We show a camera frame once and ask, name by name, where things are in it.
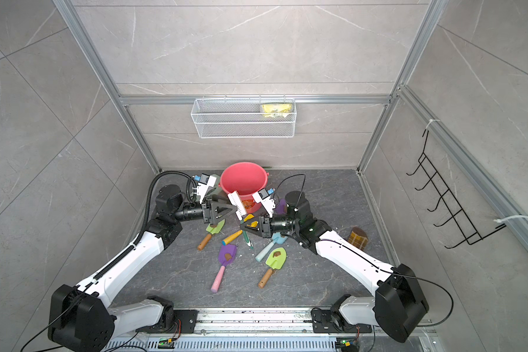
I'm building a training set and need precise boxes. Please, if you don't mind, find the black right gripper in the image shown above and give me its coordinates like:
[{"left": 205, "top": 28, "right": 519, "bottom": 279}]
[{"left": 242, "top": 211, "right": 300, "bottom": 240}]

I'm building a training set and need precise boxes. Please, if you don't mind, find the white cleaning brush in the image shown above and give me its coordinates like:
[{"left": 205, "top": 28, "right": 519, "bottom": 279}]
[{"left": 227, "top": 191, "right": 247, "bottom": 221}]

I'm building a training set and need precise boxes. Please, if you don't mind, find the small purple trowel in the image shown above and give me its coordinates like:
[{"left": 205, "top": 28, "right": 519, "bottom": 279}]
[{"left": 274, "top": 199, "right": 287, "bottom": 214}]

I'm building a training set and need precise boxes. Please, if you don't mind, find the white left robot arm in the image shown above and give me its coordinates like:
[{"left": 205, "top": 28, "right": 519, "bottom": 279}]
[{"left": 46, "top": 172, "right": 246, "bottom": 351}]

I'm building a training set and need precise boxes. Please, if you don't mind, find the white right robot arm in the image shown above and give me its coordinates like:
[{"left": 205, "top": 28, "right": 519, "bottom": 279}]
[{"left": 241, "top": 189, "right": 429, "bottom": 343}]

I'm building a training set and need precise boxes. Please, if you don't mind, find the yellow toy trowel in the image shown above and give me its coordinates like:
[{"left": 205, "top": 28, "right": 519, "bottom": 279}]
[{"left": 221, "top": 230, "right": 253, "bottom": 248}]

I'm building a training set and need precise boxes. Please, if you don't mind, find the green trowel near tissue box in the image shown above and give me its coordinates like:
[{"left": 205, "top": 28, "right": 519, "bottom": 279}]
[{"left": 197, "top": 219, "right": 226, "bottom": 251}]

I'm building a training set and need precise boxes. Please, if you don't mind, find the blue toy trowel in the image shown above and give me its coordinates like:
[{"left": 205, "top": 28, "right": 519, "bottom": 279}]
[{"left": 255, "top": 233, "right": 287, "bottom": 262}]

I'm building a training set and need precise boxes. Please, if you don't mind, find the pink plastic bucket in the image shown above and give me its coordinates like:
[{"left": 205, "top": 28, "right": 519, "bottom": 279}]
[{"left": 219, "top": 162, "right": 269, "bottom": 214}]

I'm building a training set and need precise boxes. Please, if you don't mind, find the mint green tissue box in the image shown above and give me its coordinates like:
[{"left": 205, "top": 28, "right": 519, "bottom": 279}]
[{"left": 208, "top": 186, "right": 230, "bottom": 204}]

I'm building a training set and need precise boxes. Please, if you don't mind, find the plaid brown cloth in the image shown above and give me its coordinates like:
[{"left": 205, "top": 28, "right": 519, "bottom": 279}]
[{"left": 347, "top": 227, "right": 369, "bottom": 250}]

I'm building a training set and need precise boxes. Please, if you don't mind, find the yellow sponge in basket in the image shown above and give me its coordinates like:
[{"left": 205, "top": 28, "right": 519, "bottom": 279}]
[{"left": 260, "top": 103, "right": 293, "bottom": 119}]

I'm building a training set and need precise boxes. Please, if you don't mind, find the purple trowel pink handle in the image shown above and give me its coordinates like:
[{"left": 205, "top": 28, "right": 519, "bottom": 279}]
[{"left": 211, "top": 244, "right": 238, "bottom": 293}]

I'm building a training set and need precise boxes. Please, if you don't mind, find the green trowel wooden handle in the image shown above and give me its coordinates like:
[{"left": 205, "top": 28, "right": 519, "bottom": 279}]
[{"left": 258, "top": 247, "right": 287, "bottom": 288}]

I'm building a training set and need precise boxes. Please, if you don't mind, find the white wire wall basket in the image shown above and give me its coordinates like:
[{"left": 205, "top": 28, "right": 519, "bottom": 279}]
[{"left": 191, "top": 98, "right": 297, "bottom": 139}]

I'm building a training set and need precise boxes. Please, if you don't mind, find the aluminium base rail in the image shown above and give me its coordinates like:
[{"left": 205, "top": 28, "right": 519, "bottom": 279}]
[{"left": 102, "top": 307, "right": 443, "bottom": 351}]

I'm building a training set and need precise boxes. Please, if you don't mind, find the black wall hook rack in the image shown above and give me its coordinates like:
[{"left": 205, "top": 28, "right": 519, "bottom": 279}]
[{"left": 406, "top": 130, "right": 507, "bottom": 249}]

